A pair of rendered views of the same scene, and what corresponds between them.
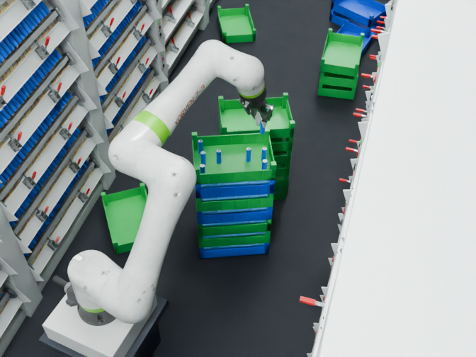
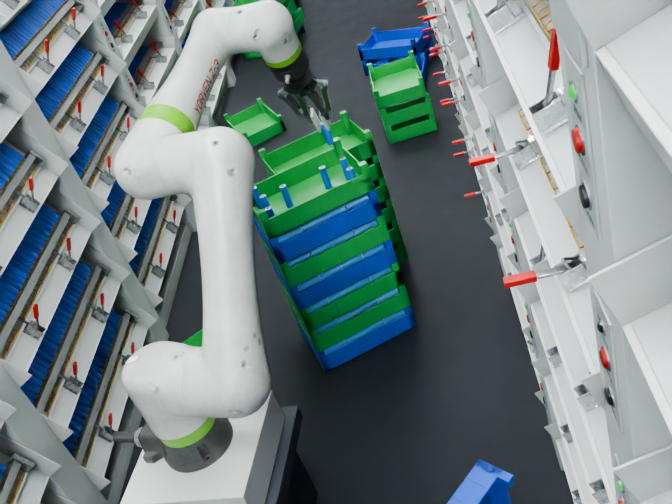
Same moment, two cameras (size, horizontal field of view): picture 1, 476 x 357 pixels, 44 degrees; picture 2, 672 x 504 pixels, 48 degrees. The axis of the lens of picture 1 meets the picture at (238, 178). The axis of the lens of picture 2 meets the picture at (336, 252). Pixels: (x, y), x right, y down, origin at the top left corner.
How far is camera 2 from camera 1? 66 cm
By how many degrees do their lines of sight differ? 14
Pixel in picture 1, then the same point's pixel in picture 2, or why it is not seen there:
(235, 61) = (245, 12)
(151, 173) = (183, 160)
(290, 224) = (429, 282)
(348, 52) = (404, 78)
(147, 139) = (163, 133)
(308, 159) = (414, 207)
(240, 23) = (260, 122)
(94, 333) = (203, 479)
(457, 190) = not seen: outside the picture
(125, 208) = not seen: hidden behind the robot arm
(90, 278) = (158, 372)
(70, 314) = (157, 472)
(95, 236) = not seen: hidden behind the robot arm
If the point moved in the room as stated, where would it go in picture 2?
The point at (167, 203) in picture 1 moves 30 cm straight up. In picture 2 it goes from (224, 191) to (152, 30)
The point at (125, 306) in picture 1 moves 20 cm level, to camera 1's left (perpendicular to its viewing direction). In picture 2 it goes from (226, 381) to (119, 427)
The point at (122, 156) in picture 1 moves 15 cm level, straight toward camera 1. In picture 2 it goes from (135, 163) to (162, 188)
